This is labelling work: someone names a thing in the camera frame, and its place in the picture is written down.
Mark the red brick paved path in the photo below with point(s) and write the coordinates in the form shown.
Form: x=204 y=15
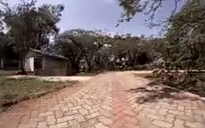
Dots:
x=106 y=106

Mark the wood of green trees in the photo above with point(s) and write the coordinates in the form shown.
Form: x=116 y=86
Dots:
x=106 y=50

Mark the pale dirt ground strip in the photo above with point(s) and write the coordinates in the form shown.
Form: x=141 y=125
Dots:
x=56 y=78

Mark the grass patch with dirt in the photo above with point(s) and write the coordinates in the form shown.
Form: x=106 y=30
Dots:
x=20 y=87

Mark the leafy tree with hanging branches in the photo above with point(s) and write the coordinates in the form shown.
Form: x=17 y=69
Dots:
x=190 y=43

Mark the large dark tree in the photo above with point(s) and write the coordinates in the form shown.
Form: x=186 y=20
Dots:
x=26 y=26

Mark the small grey building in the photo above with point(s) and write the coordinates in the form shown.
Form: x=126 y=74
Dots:
x=48 y=63

